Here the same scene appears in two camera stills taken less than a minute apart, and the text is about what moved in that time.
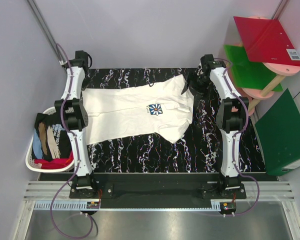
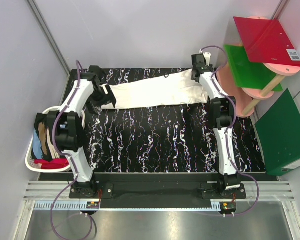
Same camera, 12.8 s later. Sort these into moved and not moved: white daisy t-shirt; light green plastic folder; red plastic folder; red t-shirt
Moved: white daisy t-shirt
Not moved: red plastic folder; red t-shirt; light green plastic folder
